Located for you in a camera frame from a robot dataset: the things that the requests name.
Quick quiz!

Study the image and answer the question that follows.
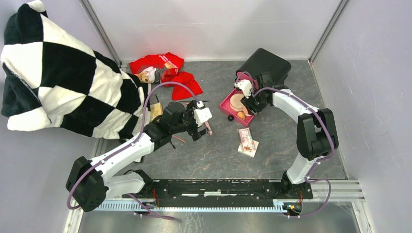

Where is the black pink drawer organizer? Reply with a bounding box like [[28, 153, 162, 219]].
[[219, 48, 292, 127]]

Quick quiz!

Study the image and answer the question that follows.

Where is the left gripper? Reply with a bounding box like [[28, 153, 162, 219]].
[[171, 101, 209, 141]]

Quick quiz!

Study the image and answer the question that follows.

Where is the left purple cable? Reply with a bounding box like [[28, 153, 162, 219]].
[[67, 81, 206, 221]]

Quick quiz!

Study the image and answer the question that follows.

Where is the large beige powder puff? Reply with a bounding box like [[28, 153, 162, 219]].
[[229, 93, 244, 112]]

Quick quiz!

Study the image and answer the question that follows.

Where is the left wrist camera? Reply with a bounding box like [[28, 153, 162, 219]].
[[193, 101, 212, 127]]

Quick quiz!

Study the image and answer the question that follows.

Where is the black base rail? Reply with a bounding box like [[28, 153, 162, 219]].
[[134, 179, 313, 208]]

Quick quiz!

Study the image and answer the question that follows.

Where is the yellow small box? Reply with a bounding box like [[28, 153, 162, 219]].
[[150, 102, 163, 122]]

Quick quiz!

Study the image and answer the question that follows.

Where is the red cloth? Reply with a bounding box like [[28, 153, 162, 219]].
[[129, 52, 203, 100]]

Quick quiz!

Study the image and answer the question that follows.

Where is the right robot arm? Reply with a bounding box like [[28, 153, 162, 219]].
[[234, 71, 339, 198]]

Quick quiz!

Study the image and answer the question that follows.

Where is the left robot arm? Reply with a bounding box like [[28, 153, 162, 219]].
[[66, 100, 212, 212]]

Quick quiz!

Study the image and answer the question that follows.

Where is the small tan beauty sponge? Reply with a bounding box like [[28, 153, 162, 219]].
[[237, 111, 246, 121]]

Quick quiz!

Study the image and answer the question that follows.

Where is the small plush doll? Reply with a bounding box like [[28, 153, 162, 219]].
[[136, 67, 163, 83]]

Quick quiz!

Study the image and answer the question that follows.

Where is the pink makeup package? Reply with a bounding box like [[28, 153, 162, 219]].
[[237, 128, 255, 150]]

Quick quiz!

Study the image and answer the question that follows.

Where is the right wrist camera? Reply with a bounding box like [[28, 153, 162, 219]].
[[234, 79, 253, 99]]

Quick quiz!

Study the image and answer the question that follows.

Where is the black white checkered blanket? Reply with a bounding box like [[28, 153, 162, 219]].
[[0, 0, 151, 140]]

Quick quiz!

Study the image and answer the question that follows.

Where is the rose pencil near mirror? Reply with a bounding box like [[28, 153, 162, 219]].
[[172, 135, 186, 143]]

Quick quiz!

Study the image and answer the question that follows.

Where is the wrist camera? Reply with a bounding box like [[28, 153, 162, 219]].
[[234, 79, 253, 99], [193, 101, 212, 127]]

